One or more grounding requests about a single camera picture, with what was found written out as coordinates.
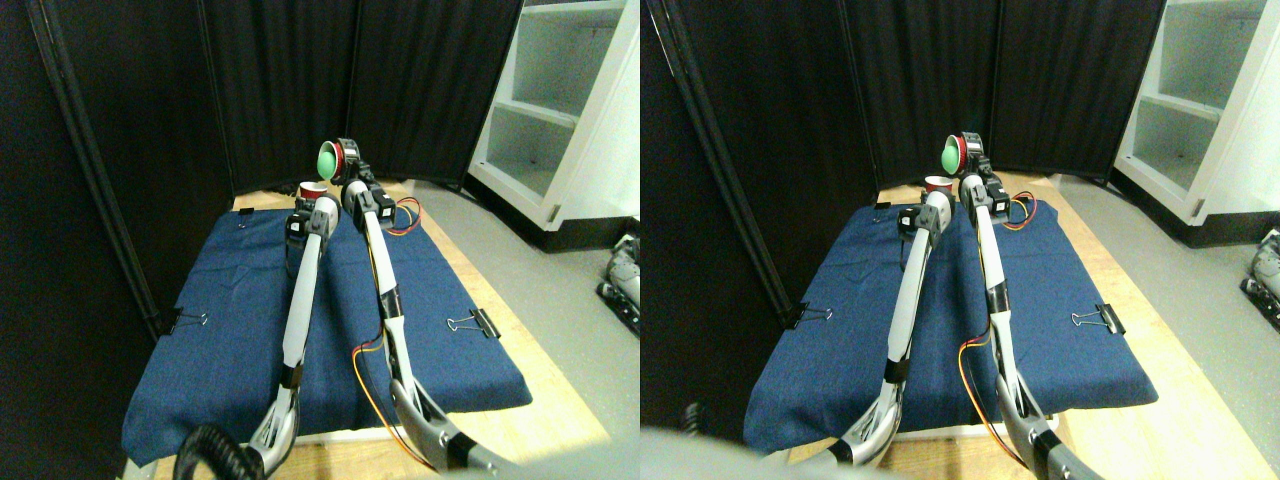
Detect dark blue cloth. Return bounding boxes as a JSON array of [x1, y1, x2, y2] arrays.
[[743, 200, 1159, 456], [122, 203, 533, 467]]

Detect white shelf unit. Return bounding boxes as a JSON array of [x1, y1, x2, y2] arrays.
[[466, 0, 640, 236], [1112, 0, 1280, 227]]

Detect grey black machine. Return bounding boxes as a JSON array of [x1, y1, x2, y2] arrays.
[[597, 235, 640, 336], [1240, 230, 1280, 336]]

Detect black curtain stand pole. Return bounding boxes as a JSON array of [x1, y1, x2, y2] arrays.
[[652, 0, 803, 328], [28, 0, 169, 343]]

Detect orange wire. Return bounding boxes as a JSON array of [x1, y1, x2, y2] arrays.
[[350, 338, 442, 473], [958, 332, 1032, 471], [392, 198, 423, 238], [1010, 193, 1041, 233]]

